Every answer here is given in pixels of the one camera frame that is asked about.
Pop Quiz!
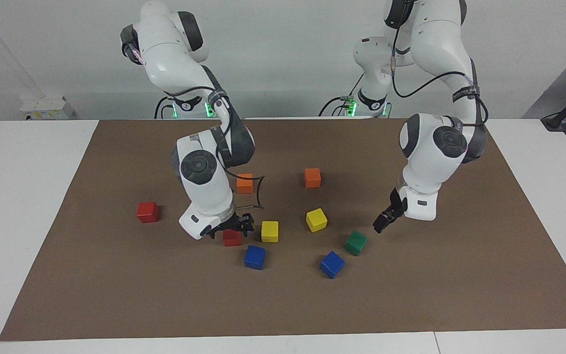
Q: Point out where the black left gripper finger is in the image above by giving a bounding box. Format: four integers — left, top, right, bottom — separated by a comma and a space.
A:
373, 209, 396, 234

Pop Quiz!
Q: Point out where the green wooden cube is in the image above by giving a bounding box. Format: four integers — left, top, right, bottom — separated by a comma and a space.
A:
344, 230, 368, 256

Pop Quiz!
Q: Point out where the yellow wooden cube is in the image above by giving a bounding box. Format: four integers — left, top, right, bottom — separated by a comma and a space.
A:
261, 221, 280, 243
306, 208, 328, 233

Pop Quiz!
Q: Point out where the blue wooden cube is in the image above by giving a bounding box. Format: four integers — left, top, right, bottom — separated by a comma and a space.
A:
319, 251, 346, 279
244, 245, 267, 270

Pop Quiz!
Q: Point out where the brown table mat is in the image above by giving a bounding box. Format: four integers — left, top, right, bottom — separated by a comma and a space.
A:
0, 118, 566, 341

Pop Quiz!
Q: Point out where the white box with yellow label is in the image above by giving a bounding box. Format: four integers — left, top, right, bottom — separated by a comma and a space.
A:
20, 96, 75, 120

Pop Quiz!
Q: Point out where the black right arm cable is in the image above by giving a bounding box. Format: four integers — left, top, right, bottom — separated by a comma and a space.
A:
163, 86, 266, 211

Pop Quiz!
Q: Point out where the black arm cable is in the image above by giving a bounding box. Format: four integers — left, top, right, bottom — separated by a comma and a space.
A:
390, 20, 489, 129
163, 86, 266, 211

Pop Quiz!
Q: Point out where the black base cable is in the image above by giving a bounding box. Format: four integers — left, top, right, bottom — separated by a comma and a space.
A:
318, 74, 365, 117
154, 96, 175, 118

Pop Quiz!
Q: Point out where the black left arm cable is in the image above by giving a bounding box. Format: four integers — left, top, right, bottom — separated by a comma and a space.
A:
390, 20, 489, 129

